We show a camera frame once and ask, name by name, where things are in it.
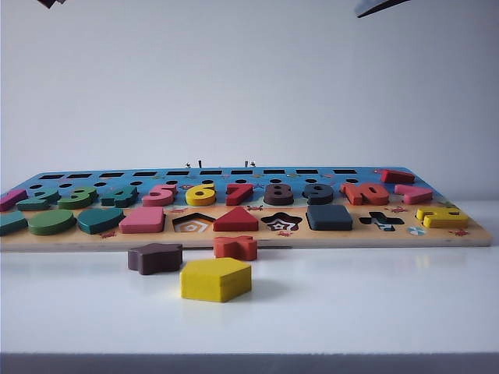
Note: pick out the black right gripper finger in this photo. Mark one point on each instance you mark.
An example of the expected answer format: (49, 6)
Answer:
(376, 5)

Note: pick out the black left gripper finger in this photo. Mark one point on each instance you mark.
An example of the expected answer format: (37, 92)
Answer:
(50, 3)

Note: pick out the dark blue square block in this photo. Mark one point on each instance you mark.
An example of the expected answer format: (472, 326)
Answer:
(329, 218)

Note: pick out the red minus sign piece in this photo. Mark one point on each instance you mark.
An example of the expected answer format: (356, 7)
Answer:
(397, 177)

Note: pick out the orange number ten piece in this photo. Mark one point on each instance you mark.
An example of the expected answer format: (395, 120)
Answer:
(358, 195)

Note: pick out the pink angle sign piece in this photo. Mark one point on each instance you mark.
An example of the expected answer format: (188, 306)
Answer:
(417, 197)

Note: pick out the green number three piece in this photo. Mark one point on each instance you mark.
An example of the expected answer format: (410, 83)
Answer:
(78, 199)

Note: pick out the teal number two piece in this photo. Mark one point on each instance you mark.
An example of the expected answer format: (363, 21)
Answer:
(39, 202)

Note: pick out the pink number one piece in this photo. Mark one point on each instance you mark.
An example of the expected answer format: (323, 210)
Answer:
(9, 200)

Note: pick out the dark blue number nine piece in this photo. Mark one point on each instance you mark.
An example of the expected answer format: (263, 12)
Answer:
(317, 200)

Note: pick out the dark teal number four piece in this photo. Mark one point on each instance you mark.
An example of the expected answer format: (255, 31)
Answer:
(121, 199)

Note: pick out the green oval block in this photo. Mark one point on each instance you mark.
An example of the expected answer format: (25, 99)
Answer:
(50, 224)

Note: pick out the brown number eight piece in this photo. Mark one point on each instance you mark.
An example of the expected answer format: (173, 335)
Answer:
(273, 201)

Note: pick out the teal semicircle block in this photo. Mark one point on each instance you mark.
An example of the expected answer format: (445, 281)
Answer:
(99, 222)

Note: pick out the pink number five piece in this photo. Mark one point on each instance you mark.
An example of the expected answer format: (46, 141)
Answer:
(158, 200)

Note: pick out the teal rectangle block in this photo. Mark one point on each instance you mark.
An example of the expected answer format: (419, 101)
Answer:
(11, 225)

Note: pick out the yellow sign piece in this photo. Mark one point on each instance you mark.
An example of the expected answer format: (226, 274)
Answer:
(444, 222)

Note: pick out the colourful wooden puzzle board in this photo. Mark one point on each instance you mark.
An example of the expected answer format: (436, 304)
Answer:
(351, 235)

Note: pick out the red number seven piece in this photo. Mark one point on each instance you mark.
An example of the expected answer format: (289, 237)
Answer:
(238, 195)

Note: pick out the pink trapezoid block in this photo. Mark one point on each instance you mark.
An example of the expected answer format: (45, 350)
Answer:
(140, 224)

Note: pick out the yellow number six piece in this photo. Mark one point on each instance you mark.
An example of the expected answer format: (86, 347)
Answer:
(199, 201)

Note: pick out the red triangle block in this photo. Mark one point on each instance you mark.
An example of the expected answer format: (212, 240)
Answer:
(236, 222)

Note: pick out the orange cross block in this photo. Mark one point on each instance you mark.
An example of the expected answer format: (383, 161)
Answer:
(234, 247)

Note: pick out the purple star block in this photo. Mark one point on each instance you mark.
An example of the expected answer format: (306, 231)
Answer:
(156, 263)

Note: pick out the yellow pentagon block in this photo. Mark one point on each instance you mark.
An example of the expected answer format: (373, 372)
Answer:
(214, 284)

